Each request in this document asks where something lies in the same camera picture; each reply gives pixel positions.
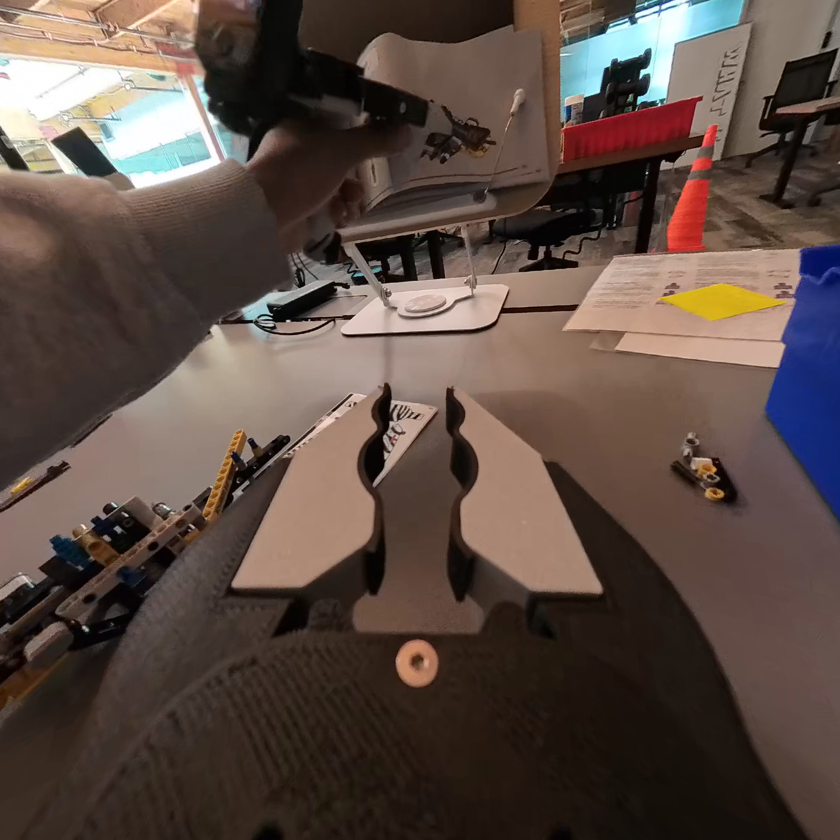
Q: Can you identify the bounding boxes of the small black lego assembly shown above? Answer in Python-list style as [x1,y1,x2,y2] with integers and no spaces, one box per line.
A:
[669,432,738,504]

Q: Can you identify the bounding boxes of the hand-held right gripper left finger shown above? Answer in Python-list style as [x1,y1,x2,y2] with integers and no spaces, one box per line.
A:
[230,384,395,601]

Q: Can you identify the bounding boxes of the brown table black legs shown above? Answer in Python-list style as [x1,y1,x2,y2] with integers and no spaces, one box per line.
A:
[556,133,706,257]

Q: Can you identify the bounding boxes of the black power adapter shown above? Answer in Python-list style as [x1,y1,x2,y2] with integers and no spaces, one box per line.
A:
[266,280,337,322]

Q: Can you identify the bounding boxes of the zebra striped sticker sheet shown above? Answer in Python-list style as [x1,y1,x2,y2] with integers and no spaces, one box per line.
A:
[285,392,438,488]

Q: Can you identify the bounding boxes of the black adapter cable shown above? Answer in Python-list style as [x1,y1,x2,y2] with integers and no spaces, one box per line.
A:
[252,282,368,336]

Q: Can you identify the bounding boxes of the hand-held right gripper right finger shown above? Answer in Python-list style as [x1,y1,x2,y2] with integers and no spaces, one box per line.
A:
[445,386,605,603]

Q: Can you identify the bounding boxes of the black mesh office chair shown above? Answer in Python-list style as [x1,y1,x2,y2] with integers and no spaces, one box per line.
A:
[748,49,840,207]

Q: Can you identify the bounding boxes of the yellow sticky note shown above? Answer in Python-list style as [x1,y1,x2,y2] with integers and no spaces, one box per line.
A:
[658,283,787,322]

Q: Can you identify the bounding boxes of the orange traffic cone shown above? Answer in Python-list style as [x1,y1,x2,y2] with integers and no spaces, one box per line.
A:
[666,123,719,253]

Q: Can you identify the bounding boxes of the red plastic bin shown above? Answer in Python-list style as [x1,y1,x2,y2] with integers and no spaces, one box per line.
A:
[561,96,703,163]

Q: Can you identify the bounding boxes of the white lettered board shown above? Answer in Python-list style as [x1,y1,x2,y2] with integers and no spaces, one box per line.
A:
[666,21,752,161]

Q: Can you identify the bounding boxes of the black swivel chair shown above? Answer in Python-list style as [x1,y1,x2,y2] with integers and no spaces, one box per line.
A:
[492,209,581,273]

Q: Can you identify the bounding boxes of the person's left forearm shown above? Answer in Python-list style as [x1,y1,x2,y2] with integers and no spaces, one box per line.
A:
[0,161,293,490]

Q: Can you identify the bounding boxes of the person's left hand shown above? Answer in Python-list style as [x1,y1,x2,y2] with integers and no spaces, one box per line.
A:
[246,121,414,260]

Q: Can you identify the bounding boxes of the lego instruction book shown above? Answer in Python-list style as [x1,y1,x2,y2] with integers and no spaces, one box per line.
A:
[354,26,552,211]

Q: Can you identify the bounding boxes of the black flat monitor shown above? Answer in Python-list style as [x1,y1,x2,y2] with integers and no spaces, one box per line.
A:
[51,126,119,178]

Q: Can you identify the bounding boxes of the blue plastic bin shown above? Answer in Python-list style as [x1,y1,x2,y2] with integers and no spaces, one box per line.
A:
[764,244,840,519]

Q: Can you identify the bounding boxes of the lego vehicle model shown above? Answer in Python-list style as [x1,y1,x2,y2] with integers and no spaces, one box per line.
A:
[0,430,293,710]

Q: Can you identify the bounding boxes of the printed white paper sheet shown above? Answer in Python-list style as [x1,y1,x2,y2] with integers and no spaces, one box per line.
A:
[563,248,803,342]

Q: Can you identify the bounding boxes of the white book stand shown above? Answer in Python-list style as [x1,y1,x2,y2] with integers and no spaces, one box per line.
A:
[298,0,562,337]

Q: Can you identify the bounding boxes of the wooden desk black legs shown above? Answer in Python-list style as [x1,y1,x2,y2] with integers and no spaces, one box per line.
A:
[774,98,840,204]

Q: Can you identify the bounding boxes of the plain white paper sheet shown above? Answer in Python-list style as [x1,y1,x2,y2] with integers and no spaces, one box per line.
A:
[589,330,786,369]

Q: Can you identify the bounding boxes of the black stacked equipment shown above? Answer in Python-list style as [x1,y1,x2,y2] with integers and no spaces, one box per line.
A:
[600,48,652,120]

